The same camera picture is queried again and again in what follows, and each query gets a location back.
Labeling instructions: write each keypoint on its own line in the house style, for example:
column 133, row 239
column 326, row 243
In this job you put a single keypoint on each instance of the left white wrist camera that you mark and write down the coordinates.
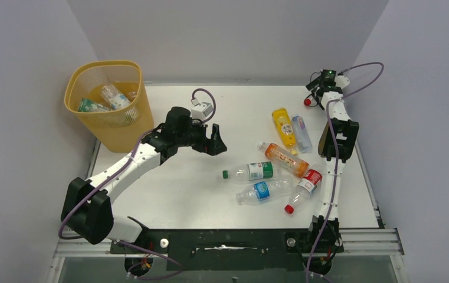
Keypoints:
column 201, row 111

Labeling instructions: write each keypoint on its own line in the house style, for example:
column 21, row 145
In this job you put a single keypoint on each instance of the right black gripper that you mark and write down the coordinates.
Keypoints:
column 314, row 90

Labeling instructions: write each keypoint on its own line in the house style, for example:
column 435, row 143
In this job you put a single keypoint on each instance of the yellow juice bottle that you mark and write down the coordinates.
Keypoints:
column 284, row 128

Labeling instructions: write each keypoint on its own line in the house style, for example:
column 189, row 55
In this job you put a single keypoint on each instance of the small blue label bottle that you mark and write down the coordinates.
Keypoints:
column 303, row 140

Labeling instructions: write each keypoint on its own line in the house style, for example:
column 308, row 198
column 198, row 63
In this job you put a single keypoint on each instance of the green tea bottle table edge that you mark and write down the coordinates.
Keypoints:
column 89, row 106

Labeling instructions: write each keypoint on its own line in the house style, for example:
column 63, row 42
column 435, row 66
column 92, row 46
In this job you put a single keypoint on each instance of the orange drink bottle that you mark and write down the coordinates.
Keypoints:
column 280, row 156

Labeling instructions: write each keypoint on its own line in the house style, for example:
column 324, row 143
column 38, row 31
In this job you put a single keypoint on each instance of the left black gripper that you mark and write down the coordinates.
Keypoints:
column 213, row 146

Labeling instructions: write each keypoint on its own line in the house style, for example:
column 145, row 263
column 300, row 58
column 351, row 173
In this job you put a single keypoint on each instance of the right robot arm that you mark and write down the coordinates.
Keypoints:
column 335, row 148

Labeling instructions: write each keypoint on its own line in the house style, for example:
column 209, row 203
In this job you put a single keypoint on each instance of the yellow mesh waste bin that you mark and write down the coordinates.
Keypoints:
column 117, row 130

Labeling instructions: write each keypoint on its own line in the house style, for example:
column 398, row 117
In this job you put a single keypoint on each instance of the red label bottle near right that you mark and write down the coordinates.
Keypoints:
column 304, row 189

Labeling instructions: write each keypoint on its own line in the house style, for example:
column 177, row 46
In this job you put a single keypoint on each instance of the blue label clear bottle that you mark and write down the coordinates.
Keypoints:
column 265, row 191

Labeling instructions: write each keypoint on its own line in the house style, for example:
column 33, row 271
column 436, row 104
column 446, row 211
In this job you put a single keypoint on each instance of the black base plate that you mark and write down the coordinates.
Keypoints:
column 233, row 249

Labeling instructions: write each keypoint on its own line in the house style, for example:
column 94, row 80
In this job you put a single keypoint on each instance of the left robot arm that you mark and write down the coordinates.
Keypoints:
column 87, row 209

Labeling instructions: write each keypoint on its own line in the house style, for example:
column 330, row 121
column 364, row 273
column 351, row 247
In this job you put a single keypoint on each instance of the green cap water bottle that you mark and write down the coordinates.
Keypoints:
column 253, row 171

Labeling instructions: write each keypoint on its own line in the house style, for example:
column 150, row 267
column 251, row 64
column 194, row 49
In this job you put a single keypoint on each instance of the aluminium rail frame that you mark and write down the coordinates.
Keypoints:
column 357, row 242

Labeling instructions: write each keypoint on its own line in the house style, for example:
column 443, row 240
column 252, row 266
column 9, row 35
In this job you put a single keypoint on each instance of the red cap bottle corner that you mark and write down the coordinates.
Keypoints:
column 310, row 101

